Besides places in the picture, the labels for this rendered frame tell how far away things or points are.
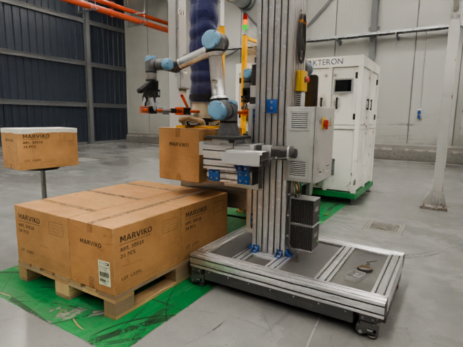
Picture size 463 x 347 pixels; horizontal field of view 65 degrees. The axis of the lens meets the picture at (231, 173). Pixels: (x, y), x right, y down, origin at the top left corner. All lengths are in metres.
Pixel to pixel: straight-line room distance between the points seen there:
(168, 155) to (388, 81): 9.34
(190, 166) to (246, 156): 0.68
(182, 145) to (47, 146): 1.79
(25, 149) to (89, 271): 1.98
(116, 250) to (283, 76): 1.46
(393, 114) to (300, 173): 9.27
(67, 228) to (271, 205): 1.30
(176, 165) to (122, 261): 0.93
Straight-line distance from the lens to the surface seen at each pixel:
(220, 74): 2.29
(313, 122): 2.26
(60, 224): 2.50
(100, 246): 2.23
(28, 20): 14.54
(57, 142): 4.17
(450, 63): 5.42
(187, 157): 2.73
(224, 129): 2.37
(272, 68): 2.44
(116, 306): 2.30
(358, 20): 12.01
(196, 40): 2.97
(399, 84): 11.50
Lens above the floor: 1.16
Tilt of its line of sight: 9 degrees down
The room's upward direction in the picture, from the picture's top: 1 degrees clockwise
